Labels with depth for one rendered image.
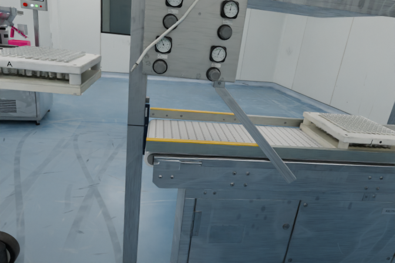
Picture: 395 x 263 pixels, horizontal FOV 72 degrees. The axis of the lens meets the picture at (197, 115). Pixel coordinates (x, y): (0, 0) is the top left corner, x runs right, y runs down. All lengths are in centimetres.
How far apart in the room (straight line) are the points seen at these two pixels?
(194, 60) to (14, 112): 277
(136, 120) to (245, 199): 47
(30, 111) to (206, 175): 262
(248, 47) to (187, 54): 582
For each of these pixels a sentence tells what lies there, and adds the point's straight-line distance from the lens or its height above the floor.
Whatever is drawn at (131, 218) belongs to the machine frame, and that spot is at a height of 38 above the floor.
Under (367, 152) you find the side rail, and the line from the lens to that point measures 94.
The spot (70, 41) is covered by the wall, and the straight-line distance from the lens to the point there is 585.
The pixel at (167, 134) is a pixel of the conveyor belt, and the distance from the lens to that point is 84.
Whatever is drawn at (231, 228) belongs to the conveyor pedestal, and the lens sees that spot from 97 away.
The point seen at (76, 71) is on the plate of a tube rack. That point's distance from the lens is 71.
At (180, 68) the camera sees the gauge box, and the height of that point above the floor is 106.
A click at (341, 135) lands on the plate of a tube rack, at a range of 91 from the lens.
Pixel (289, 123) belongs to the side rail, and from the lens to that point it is 109.
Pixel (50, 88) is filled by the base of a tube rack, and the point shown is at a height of 98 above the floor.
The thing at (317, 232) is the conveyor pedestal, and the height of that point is 52.
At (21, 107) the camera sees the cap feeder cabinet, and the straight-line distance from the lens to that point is 322.
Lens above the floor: 115
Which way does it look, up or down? 18 degrees down
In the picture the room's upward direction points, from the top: 7 degrees clockwise
